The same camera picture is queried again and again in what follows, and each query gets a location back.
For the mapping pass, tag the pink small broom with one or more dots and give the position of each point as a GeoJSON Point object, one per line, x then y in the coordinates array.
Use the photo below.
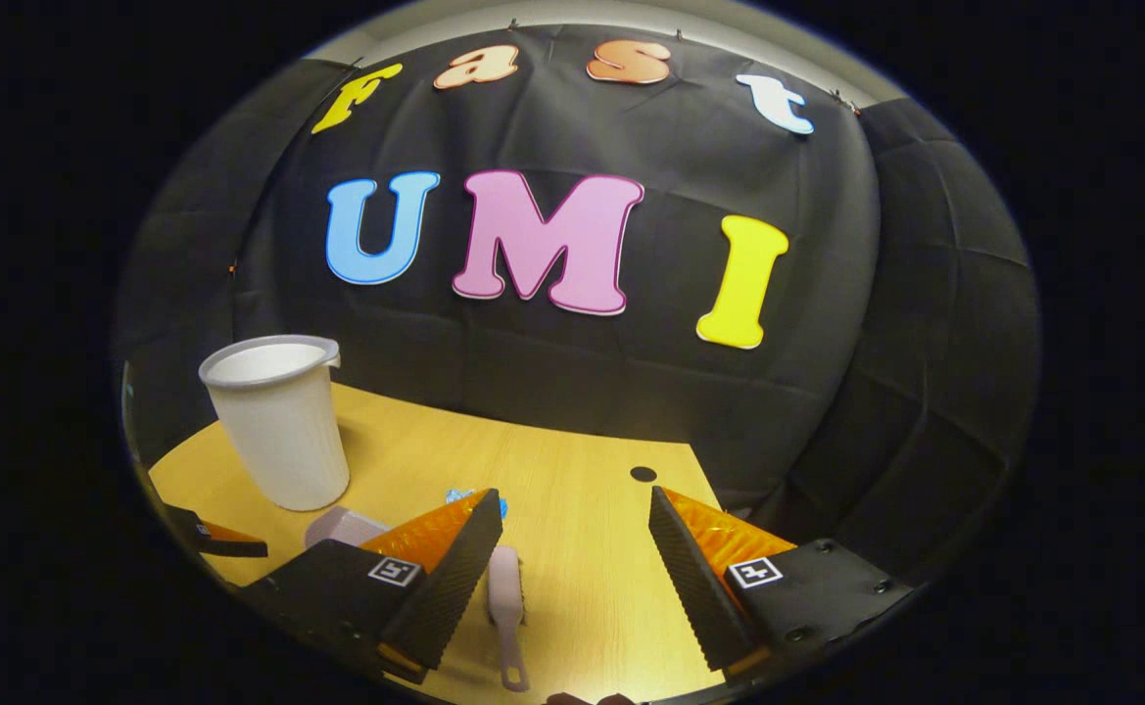
{"type": "Point", "coordinates": [506, 607]}

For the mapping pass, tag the wooden desktop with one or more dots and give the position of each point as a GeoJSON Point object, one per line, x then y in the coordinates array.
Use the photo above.
{"type": "Point", "coordinates": [582, 509]}

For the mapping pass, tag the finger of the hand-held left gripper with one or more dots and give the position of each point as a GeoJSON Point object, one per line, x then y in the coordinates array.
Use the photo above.
{"type": "Point", "coordinates": [219, 543]}

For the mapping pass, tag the pink dustpan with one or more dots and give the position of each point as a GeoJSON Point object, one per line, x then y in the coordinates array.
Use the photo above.
{"type": "Point", "coordinates": [342, 527]}

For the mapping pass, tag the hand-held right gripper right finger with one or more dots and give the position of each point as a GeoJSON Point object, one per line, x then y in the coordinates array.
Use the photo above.
{"type": "Point", "coordinates": [694, 578]}

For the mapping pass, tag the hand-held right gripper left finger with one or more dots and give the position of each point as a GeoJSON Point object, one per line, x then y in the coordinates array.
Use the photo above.
{"type": "Point", "coordinates": [454, 587]}

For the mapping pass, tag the light blue paper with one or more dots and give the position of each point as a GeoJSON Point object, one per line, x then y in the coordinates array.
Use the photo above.
{"type": "Point", "coordinates": [464, 497]}

